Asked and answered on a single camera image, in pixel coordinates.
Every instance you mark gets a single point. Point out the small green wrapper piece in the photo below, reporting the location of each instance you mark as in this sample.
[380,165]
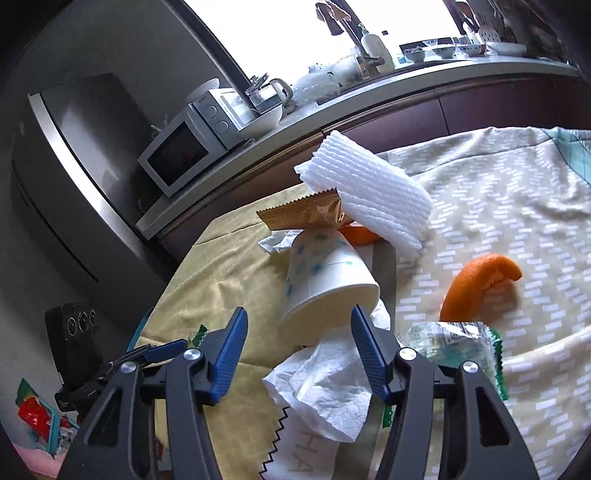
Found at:
[197,336]

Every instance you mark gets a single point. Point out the large white tissue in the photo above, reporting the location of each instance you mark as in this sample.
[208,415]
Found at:
[323,392]

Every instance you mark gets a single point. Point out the wide white bowl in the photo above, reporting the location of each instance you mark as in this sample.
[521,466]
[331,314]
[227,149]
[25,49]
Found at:
[261,122]

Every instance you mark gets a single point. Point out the silver refrigerator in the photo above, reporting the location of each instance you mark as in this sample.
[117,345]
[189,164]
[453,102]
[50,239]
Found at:
[92,138]

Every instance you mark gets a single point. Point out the white microwave oven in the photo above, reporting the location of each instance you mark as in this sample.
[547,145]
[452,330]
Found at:
[175,147]

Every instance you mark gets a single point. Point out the gold foil snack wrapper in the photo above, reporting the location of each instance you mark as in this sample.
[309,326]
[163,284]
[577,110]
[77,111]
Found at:
[300,213]

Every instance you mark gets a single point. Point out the metal kitchen faucet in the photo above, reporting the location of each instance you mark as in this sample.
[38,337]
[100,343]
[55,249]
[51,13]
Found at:
[371,64]

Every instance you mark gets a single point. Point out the red snack packet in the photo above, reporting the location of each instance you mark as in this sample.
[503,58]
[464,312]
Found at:
[34,413]

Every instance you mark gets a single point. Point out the white paper cup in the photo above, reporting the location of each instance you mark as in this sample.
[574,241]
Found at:
[323,286]

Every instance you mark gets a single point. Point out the white perforated utensil holder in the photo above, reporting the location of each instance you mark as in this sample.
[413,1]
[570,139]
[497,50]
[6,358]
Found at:
[487,34]

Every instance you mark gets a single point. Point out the small patterned bowl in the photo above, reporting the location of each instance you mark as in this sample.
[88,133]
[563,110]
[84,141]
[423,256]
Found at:
[415,55]
[468,47]
[445,51]

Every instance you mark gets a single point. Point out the small white item on microwave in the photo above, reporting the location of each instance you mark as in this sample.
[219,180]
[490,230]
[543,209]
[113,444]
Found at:
[155,130]

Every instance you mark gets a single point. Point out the brown cloth on faucet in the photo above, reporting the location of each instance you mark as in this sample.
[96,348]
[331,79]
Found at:
[330,14]

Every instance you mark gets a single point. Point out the clear green plastic wrapper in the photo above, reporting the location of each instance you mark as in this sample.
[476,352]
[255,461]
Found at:
[443,341]

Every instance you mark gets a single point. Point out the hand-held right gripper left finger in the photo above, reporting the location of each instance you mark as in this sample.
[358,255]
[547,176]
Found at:
[228,355]

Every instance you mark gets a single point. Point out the glass kettle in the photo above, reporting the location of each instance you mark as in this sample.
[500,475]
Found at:
[268,94]

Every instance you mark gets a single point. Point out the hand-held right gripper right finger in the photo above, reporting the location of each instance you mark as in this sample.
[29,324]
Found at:
[369,355]

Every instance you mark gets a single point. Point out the teal plastic bin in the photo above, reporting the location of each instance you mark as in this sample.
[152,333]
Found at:
[138,330]

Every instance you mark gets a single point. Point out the white soap bottle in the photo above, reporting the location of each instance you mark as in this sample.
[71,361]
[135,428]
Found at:
[376,46]

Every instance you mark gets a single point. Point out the white foam fruit net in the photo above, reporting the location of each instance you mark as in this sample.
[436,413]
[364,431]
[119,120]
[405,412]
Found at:
[369,184]

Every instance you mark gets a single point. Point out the white bowl with grey rim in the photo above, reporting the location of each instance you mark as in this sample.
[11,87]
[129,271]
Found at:
[203,90]

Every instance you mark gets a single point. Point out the kitchen counter with cabinets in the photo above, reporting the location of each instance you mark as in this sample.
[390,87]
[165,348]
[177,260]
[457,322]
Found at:
[415,101]

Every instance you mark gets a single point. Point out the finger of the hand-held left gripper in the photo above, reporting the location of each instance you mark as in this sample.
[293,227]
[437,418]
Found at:
[161,351]
[131,355]

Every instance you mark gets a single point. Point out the yellow and white patterned tablecloth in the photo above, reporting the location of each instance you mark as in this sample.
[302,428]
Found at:
[508,207]

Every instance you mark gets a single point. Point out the large white serving bowl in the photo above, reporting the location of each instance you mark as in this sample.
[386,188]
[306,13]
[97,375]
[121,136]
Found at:
[505,48]

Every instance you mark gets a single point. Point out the kitchen window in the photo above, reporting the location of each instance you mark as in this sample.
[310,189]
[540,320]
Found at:
[277,37]

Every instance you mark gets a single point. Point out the small white tissue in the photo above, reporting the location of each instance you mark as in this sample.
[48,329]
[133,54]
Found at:
[277,243]

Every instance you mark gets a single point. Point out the thick orange peel wedge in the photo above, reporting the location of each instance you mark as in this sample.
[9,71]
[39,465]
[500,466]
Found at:
[471,281]

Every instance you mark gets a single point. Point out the curved orange peel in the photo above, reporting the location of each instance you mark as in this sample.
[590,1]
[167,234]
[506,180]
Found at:
[362,235]

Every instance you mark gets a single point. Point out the clear plastic bags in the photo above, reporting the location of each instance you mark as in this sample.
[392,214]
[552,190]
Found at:
[318,83]

